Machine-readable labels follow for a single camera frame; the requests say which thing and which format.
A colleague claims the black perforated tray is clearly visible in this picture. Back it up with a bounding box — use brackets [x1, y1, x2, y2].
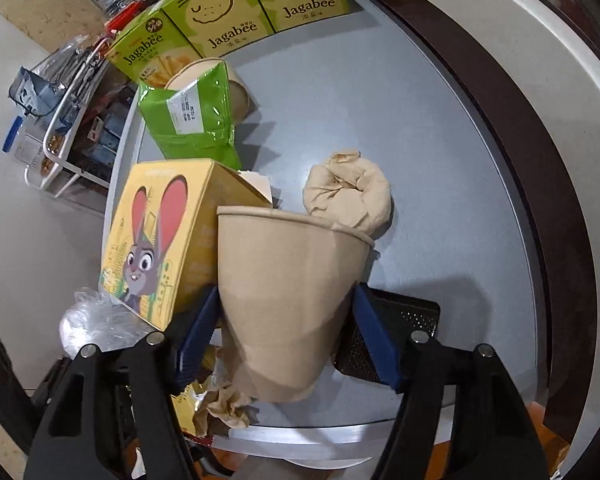
[332, 283, 440, 385]

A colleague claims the small crumpled brown paper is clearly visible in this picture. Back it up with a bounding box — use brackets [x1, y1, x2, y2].
[193, 375, 252, 437]

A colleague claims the crumpled brown paper ball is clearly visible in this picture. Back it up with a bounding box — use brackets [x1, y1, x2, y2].
[302, 150, 392, 236]

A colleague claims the yellow rabbit cartoon box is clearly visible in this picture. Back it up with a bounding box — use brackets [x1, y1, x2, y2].
[100, 158, 272, 330]

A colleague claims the white wire storage rack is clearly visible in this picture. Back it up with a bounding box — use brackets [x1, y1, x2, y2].
[9, 34, 135, 198]

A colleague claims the middle green Jagabee box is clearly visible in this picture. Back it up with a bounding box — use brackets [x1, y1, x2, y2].
[161, 0, 274, 58]

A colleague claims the left green Jagabee box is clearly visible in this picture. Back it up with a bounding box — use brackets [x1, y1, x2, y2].
[106, 6, 201, 88]

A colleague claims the green snack bag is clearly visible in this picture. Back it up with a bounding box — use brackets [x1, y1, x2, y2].
[138, 61, 242, 170]

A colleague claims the yellow snack wrapper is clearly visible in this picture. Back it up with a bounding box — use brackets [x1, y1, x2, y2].
[171, 382, 199, 436]

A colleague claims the white plastic trash bag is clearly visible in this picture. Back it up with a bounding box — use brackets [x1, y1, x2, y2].
[59, 288, 155, 359]

